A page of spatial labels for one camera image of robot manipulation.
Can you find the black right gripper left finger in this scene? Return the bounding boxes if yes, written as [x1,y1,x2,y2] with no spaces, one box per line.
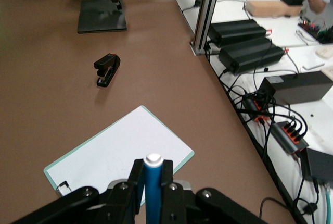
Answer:
[108,159,145,208]

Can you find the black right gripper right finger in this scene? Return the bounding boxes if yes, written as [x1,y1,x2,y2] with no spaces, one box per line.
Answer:
[159,160,194,204]

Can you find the blue marker with white cap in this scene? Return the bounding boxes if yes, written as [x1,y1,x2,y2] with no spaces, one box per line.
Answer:
[144,153,165,224]

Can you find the silver laptop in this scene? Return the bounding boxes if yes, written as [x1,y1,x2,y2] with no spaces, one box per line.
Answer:
[77,0,127,34]

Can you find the bare person forearm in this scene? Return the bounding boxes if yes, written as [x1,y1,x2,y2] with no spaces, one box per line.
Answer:
[309,0,327,14]

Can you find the mint clipboard with white paper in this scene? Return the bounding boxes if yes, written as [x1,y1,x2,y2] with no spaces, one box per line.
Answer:
[43,105,195,207]

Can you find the black stapler with red end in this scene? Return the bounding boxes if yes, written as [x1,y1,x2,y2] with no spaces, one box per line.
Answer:
[93,53,122,88]

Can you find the black hub with orange ports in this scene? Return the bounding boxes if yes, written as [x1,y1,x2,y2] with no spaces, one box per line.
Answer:
[241,95,272,126]

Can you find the black power brick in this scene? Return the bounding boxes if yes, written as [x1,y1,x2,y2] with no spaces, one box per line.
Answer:
[209,19,269,48]
[217,37,286,76]

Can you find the grey hub with orange ports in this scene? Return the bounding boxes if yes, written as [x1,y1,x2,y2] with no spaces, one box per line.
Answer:
[270,120,310,155]

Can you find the cardboard box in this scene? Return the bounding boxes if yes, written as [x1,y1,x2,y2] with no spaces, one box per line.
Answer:
[245,0,303,18]

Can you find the flat black box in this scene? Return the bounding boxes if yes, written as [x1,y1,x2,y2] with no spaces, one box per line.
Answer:
[305,147,333,181]

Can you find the large black box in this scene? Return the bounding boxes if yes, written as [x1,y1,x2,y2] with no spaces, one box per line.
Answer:
[258,70,333,105]

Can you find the circuit board with leds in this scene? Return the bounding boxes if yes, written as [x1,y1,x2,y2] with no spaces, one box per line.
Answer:
[297,20,333,44]

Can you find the aluminium profile post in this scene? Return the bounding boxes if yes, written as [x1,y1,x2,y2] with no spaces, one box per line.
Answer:
[194,0,222,56]

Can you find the white post bracket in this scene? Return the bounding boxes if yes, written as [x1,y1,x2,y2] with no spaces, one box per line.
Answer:
[189,40,209,57]

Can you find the teal cable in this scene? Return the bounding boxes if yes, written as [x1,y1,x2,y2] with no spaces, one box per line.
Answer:
[321,181,333,204]

